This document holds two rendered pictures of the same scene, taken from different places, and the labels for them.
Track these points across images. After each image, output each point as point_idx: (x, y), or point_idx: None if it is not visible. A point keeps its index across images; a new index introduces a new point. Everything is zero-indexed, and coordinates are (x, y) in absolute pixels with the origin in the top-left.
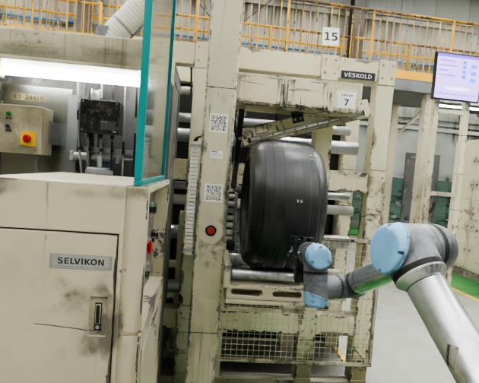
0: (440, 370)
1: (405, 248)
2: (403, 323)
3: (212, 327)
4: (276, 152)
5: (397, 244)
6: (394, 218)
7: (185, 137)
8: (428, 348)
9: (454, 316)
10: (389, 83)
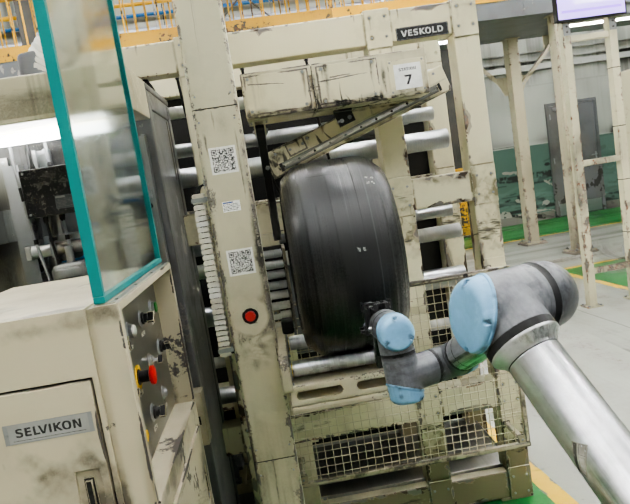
0: None
1: (492, 313)
2: (578, 362)
3: (286, 449)
4: (314, 184)
5: (479, 310)
6: (546, 204)
7: (194, 180)
8: (618, 392)
9: (575, 400)
10: (471, 31)
